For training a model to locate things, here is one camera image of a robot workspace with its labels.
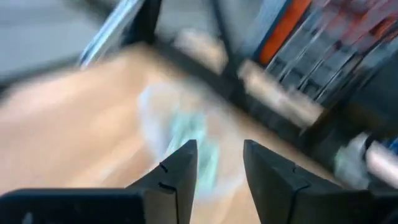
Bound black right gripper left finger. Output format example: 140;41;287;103
126;139;198;224

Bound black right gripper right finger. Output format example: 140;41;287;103
243;139;343;224

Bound green white sweetener packet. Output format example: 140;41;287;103
167;114;221;194

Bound clear plastic bag green contents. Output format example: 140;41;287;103
136;80;249;200

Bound orange blue storage rack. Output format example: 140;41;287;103
239;0;398;103

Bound white flat bar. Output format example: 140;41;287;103
79;0;144;67

